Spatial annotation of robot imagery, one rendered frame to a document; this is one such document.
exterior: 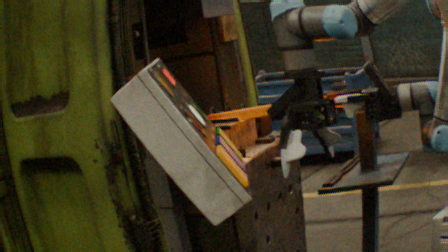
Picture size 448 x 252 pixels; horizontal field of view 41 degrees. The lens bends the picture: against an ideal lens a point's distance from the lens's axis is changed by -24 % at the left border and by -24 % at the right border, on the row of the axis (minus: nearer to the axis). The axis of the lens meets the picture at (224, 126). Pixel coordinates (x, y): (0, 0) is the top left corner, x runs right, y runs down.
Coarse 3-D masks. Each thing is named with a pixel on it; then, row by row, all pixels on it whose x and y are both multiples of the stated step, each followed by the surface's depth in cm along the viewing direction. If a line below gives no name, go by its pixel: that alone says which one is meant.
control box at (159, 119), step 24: (144, 72) 122; (168, 72) 151; (120, 96) 122; (144, 96) 122; (168, 96) 124; (144, 120) 123; (168, 120) 123; (144, 144) 124; (168, 144) 123; (192, 144) 124; (216, 144) 136; (168, 168) 124; (192, 168) 124; (216, 168) 124; (192, 192) 125; (216, 192) 125; (240, 192) 125; (216, 216) 125
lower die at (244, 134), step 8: (216, 120) 197; (224, 120) 196; (232, 120) 196; (248, 120) 201; (224, 128) 191; (232, 128) 191; (240, 128) 196; (248, 128) 200; (232, 136) 191; (240, 136) 195; (248, 136) 200; (256, 136) 204; (240, 144) 195; (248, 144) 199
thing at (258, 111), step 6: (354, 90) 183; (360, 90) 181; (324, 96) 187; (330, 96) 184; (336, 96) 184; (246, 108) 197; (252, 108) 195; (258, 108) 193; (264, 108) 193; (216, 114) 199; (222, 114) 198; (228, 114) 197; (234, 114) 196; (240, 114) 196; (246, 114) 195; (252, 114) 194; (258, 114) 194; (264, 114) 193
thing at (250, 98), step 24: (240, 24) 240; (168, 48) 228; (192, 48) 224; (216, 48) 221; (240, 48) 238; (192, 72) 226; (216, 72) 223; (240, 72) 234; (192, 96) 228; (216, 96) 224; (240, 96) 232
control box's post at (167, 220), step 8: (160, 208) 142; (168, 208) 141; (176, 208) 142; (160, 216) 142; (168, 216) 142; (176, 216) 141; (168, 224) 142; (176, 224) 141; (184, 224) 144; (168, 232) 142; (176, 232) 142; (184, 232) 143; (168, 240) 143; (176, 240) 142; (184, 240) 143; (168, 248) 143; (176, 248) 143; (184, 248) 142
